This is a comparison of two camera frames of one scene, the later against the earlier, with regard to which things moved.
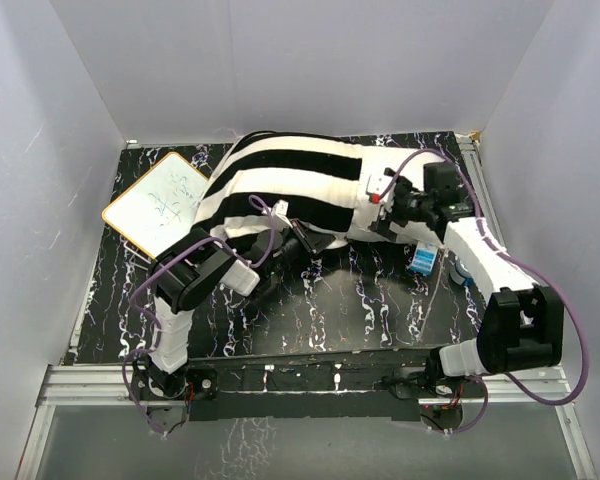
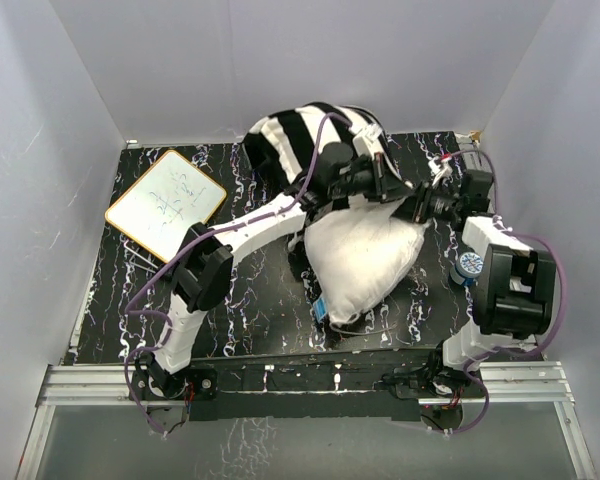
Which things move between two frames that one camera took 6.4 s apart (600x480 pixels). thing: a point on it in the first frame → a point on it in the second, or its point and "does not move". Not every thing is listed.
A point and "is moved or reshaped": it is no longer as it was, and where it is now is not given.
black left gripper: (310, 241) → (386, 187)
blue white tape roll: (460, 274) does not move
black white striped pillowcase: (315, 178) → (285, 145)
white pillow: (373, 187) is moved or reshaped
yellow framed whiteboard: (159, 206) does not move
